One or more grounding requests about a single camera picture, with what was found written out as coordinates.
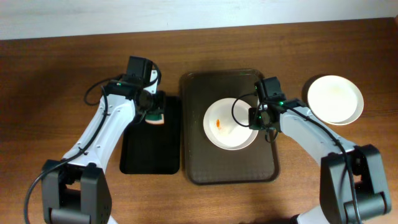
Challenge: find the green and white sponge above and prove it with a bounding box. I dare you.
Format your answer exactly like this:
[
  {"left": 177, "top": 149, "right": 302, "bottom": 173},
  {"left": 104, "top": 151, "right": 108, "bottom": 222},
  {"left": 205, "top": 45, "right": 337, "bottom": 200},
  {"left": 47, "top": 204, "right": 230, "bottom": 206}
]
[{"left": 145, "top": 114, "right": 164, "bottom": 125}]

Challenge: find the white plate front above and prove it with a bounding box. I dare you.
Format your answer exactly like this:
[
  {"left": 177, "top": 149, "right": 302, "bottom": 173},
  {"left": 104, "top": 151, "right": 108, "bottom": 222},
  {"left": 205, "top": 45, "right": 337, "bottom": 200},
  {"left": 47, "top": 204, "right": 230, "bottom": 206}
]
[{"left": 203, "top": 98, "right": 258, "bottom": 151}]

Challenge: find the white plate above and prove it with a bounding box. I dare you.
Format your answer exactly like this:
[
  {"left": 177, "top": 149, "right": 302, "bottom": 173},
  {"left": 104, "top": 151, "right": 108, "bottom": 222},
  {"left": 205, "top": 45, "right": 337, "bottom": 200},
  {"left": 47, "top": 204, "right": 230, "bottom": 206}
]
[
  {"left": 307, "top": 75, "right": 364, "bottom": 126},
  {"left": 203, "top": 98, "right": 258, "bottom": 151}
]

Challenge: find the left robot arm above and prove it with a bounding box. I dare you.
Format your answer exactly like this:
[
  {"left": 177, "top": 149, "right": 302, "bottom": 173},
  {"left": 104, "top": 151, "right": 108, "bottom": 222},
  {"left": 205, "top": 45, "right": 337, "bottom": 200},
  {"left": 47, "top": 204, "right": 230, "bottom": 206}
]
[{"left": 38, "top": 56, "right": 165, "bottom": 223}]

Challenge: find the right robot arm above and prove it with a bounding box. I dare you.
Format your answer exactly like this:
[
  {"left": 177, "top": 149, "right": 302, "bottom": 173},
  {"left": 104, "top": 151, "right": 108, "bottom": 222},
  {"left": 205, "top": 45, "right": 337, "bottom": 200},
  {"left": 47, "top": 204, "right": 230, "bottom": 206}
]
[{"left": 248, "top": 77, "right": 392, "bottom": 223}]

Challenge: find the small black tray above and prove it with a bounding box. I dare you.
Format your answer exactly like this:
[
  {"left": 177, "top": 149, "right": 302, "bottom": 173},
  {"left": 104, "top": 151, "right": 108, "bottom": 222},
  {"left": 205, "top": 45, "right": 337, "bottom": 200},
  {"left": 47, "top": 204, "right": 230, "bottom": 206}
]
[{"left": 119, "top": 96, "right": 182, "bottom": 175}]

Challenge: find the brown serving tray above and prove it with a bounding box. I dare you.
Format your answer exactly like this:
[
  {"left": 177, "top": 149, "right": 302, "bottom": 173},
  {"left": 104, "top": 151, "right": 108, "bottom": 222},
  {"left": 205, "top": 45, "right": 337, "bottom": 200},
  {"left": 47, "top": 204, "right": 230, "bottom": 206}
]
[{"left": 180, "top": 69, "right": 280, "bottom": 185}]

